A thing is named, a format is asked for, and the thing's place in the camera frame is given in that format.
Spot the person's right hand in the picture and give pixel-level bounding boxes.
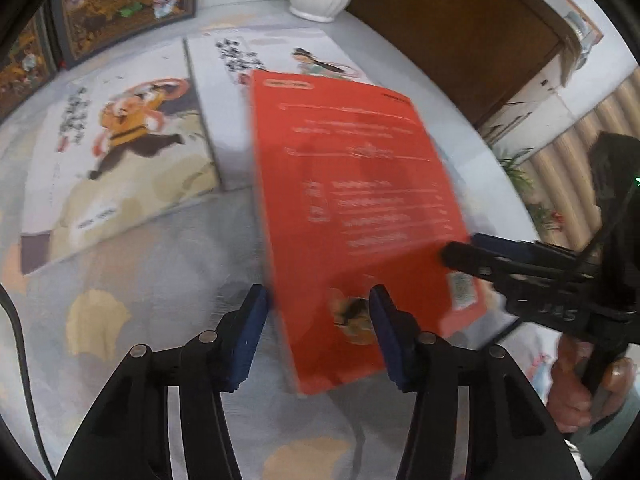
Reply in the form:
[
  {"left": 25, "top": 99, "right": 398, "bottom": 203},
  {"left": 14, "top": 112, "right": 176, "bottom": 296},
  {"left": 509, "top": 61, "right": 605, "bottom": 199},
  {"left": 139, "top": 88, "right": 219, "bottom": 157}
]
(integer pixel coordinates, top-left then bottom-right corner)
[{"left": 545, "top": 332, "right": 638, "bottom": 433}]

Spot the small plant with red berries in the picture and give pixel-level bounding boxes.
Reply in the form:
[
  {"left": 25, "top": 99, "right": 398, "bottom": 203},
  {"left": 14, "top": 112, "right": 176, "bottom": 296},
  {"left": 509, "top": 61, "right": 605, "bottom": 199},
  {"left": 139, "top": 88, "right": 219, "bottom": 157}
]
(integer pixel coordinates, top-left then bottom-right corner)
[{"left": 492, "top": 147, "right": 566, "bottom": 233}]

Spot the white book with orange running figure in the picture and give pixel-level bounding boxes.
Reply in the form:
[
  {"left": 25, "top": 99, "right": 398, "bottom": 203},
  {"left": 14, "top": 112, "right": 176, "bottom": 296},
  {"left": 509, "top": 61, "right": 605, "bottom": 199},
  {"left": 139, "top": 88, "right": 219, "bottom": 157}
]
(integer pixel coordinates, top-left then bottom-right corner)
[{"left": 20, "top": 42, "right": 221, "bottom": 276}]

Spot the red book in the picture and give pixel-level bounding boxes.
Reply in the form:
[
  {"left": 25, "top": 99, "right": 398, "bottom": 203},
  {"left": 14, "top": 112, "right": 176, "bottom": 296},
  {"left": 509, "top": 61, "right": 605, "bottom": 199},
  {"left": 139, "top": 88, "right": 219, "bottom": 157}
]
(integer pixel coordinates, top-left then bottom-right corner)
[{"left": 248, "top": 69, "right": 488, "bottom": 396}]

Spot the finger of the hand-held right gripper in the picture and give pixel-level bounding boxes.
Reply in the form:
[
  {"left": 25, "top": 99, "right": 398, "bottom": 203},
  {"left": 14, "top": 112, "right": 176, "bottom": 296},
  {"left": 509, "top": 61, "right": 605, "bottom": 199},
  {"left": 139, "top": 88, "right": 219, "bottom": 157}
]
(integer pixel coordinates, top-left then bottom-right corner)
[
  {"left": 472, "top": 232, "right": 581, "bottom": 266},
  {"left": 439, "top": 241, "right": 521, "bottom": 288}
]

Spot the white book with green-robed figure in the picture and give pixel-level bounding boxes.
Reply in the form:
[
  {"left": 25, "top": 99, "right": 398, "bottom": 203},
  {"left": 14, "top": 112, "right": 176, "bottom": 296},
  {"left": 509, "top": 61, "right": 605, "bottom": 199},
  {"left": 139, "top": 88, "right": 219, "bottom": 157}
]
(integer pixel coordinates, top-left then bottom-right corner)
[{"left": 182, "top": 27, "right": 381, "bottom": 192}]

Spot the ginkgo leaf print tablecloth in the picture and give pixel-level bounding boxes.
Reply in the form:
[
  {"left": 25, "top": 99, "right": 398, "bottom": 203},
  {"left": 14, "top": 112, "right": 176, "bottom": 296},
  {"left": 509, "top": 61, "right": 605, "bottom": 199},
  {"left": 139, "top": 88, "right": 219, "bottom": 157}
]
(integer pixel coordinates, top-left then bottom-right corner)
[{"left": 0, "top": 0, "right": 551, "bottom": 480}]

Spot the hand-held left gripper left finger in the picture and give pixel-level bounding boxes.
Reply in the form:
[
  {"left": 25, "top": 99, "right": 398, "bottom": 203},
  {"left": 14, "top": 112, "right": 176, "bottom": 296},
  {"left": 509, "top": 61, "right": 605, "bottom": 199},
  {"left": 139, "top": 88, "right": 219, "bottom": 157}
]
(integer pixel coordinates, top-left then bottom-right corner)
[{"left": 57, "top": 284, "right": 271, "bottom": 480}]

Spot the brown wooden cabinet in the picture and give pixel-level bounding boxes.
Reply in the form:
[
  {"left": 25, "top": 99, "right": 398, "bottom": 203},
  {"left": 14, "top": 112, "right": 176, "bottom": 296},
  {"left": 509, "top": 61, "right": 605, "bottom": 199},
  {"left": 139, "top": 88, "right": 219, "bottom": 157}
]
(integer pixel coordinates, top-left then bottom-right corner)
[{"left": 345, "top": 0, "right": 603, "bottom": 131}]

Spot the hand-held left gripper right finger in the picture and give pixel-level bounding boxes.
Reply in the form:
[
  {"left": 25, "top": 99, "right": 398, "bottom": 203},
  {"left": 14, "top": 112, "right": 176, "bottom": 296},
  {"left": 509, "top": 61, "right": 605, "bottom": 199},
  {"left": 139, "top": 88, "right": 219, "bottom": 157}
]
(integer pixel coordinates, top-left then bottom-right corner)
[{"left": 368, "top": 284, "right": 583, "bottom": 480}]

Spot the dark ornate gold-patterned book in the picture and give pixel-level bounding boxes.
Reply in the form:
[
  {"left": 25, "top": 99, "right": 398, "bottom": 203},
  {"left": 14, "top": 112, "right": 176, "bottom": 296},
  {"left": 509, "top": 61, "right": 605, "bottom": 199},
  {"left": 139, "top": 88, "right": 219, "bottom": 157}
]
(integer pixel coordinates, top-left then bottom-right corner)
[
  {"left": 0, "top": 7, "right": 58, "bottom": 121},
  {"left": 50, "top": 0, "right": 198, "bottom": 68}
]

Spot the black cable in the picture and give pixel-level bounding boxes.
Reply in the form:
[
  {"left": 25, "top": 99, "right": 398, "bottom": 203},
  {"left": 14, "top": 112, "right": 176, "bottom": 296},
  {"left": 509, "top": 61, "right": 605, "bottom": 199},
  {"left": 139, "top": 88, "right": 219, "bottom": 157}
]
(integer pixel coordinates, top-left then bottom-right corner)
[{"left": 0, "top": 282, "right": 56, "bottom": 480}]

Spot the striped rug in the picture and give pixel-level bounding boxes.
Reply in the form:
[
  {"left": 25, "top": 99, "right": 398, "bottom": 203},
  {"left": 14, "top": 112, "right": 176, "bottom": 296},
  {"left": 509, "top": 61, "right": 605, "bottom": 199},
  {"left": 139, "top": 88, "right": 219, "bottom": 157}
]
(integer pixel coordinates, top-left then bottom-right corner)
[{"left": 480, "top": 67, "right": 640, "bottom": 271}]

